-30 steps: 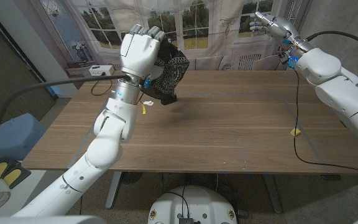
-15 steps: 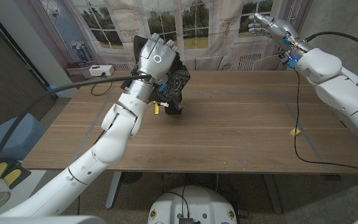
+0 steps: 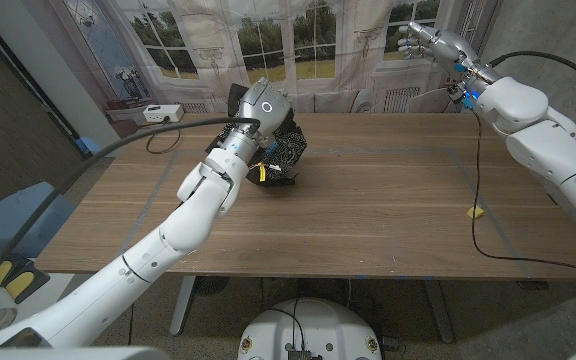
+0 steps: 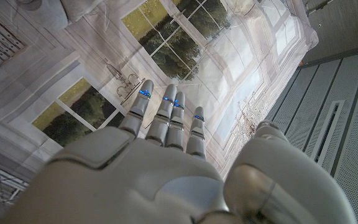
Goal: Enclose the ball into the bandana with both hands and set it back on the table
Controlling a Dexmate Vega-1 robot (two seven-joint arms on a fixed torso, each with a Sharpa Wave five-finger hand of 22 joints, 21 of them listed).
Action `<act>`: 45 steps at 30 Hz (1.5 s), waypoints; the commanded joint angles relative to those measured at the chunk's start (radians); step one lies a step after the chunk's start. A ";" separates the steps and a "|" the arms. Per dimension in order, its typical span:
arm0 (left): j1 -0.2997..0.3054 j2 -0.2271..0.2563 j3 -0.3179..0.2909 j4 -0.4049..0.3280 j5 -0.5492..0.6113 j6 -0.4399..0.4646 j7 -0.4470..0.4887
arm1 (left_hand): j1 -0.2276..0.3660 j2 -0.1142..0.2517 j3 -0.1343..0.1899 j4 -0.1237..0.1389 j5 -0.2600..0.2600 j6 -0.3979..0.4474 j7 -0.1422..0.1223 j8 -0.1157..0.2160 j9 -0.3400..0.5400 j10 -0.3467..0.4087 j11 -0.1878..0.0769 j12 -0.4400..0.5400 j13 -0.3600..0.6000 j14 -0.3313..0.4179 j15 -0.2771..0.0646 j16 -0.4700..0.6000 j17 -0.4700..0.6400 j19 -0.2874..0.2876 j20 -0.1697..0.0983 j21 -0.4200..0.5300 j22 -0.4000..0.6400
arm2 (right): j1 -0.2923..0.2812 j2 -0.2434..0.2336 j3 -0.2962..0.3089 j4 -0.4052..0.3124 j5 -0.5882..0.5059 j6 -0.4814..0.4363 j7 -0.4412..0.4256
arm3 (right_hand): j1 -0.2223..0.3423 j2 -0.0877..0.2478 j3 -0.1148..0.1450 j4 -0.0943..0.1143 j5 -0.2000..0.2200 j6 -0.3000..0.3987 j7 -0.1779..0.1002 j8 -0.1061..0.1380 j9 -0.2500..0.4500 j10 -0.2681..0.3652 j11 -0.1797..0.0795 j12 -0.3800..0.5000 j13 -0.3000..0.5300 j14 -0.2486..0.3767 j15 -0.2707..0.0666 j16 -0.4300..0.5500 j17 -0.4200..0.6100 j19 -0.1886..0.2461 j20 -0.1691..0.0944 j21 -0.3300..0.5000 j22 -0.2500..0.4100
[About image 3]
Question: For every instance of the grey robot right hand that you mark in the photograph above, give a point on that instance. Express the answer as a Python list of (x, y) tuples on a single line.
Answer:
[(443, 50)]

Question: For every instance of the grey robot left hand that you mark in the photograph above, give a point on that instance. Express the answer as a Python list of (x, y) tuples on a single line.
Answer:
[(260, 117)]

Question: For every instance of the black paisley bandana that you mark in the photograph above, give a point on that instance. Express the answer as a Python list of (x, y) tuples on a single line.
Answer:
[(283, 155)]

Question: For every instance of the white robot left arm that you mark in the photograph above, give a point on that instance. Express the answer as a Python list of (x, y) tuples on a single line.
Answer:
[(158, 250)]

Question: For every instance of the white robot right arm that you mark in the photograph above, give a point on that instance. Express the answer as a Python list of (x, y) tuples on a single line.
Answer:
[(553, 145)]

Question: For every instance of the white power strip box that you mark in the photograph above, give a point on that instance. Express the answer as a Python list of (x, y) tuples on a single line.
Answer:
[(163, 113)]

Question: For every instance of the small yellow block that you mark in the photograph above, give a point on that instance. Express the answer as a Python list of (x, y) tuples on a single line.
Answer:
[(475, 212)]

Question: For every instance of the black floor fan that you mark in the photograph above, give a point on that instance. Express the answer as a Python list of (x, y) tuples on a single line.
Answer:
[(213, 285)]

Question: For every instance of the grey table leg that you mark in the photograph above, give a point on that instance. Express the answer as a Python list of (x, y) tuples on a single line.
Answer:
[(182, 305), (438, 310)]

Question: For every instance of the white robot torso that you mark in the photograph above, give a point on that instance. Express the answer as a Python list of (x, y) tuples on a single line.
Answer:
[(318, 330)]

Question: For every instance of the blue chair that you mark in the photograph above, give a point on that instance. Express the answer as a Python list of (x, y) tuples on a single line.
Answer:
[(8, 220)]

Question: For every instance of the black pedal with yellow pads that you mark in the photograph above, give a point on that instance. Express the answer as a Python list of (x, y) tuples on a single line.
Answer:
[(18, 282)]

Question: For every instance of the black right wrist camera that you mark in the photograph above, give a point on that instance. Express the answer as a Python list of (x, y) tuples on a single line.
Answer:
[(455, 92)]

